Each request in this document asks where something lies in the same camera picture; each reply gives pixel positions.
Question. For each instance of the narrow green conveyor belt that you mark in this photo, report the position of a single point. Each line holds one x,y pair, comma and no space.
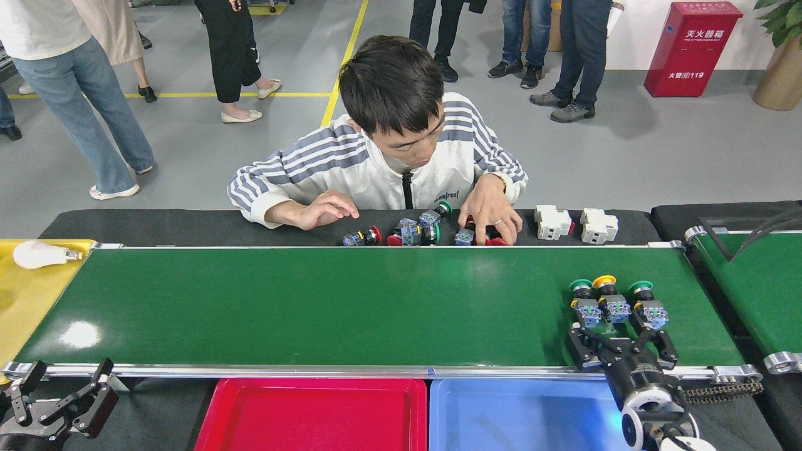
764,288

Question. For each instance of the yellow push button switch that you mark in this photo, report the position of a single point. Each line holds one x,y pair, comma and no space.
611,307

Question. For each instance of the white bottle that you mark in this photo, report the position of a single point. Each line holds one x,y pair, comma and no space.
615,19

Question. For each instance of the yellow plastic tray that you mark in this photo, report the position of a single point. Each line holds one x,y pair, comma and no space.
25,307

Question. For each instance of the wide green conveyor belt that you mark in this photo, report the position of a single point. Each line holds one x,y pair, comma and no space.
344,307

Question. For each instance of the person's left hand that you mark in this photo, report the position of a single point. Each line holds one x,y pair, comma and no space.
492,203

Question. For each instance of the seated person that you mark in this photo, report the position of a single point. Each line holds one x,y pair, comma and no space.
376,169

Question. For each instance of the white circuit breaker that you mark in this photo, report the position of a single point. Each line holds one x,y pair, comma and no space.
551,222
597,227

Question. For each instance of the white light bulb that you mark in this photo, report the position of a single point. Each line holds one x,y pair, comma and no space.
37,255

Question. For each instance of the green potted plant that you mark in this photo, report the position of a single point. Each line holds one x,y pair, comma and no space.
783,19

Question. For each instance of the person's right hand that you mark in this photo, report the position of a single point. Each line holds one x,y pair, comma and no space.
326,210

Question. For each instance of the red fire extinguisher cabinet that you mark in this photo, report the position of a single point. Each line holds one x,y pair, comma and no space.
692,53

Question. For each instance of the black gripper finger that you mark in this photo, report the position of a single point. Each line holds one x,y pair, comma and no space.
22,391
100,410
665,351
586,354

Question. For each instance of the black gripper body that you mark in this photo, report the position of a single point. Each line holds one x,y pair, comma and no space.
639,376
28,440

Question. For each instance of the blue plastic tray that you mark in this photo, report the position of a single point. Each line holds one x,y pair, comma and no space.
520,419

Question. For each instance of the red plastic tray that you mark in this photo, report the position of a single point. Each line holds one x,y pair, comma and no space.
307,419

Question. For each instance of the green push button switch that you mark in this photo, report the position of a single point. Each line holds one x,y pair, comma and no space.
431,216
651,313
430,233
586,310

